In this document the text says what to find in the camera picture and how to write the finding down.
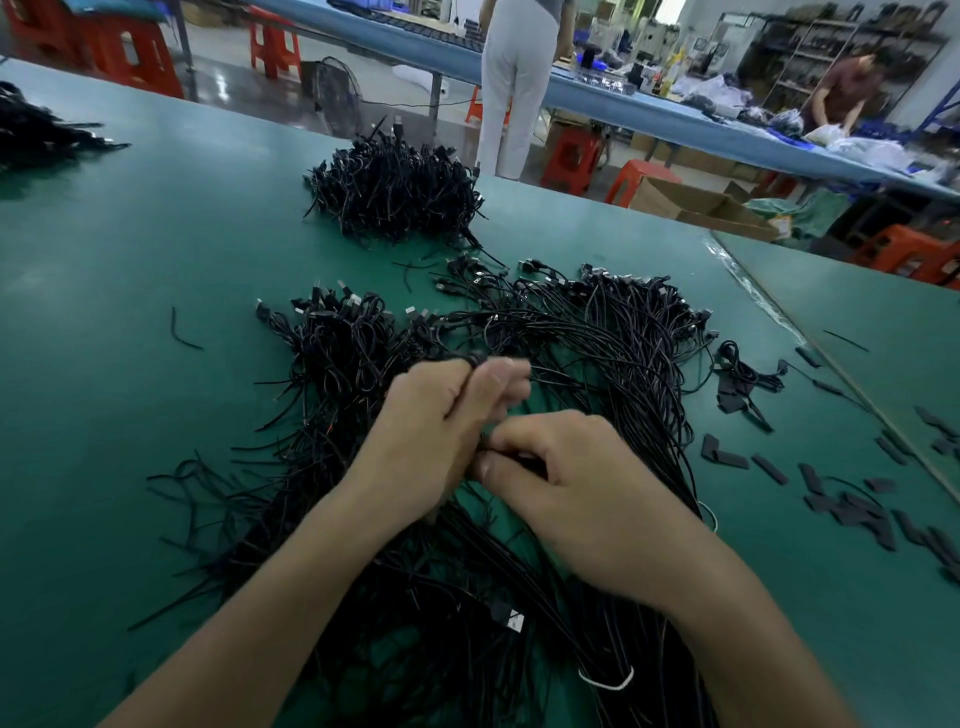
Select white rubber band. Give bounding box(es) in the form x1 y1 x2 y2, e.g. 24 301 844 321
577 666 636 692

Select clear plastic tape strip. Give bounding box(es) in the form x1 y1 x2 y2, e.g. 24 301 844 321
708 234 810 348

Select green plastic bag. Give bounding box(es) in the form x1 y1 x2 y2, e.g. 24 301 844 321
744 189 852 243

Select thin black tie wire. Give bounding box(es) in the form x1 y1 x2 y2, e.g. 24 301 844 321
170 306 205 352

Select brown cardboard box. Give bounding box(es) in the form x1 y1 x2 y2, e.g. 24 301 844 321
628 175 783 243

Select person's right hand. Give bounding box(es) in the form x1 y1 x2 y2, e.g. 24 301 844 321
471 409 715 610

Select long blue work table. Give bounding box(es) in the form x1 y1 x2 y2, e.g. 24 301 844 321
247 0 960 204

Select person's left forearm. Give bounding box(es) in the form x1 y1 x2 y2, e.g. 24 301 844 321
97 480 421 728

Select person's right forearm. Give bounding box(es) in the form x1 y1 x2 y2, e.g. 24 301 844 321
654 536 860 728

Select scattered black fastening strips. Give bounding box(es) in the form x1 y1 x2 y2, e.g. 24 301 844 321
699 328 960 586

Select red plastic stool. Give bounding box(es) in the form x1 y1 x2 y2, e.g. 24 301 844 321
246 6 303 82
540 126 606 198
604 158 682 210
0 0 85 67
75 13 186 100
851 223 960 292
464 85 513 127

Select person's left hand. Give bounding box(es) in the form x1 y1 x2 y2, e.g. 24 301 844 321
351 356 534 528

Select black floor fan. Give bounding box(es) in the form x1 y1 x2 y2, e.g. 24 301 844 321
301 55 366 141

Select metal storage shelf rack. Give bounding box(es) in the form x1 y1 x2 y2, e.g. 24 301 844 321
738 1 950 125

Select pile of loose black cables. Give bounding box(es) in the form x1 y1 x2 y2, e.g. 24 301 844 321
127 255 721 728

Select heap of bundled black cables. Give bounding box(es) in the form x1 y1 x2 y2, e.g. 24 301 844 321
0 81 130 172
302 116 489 249

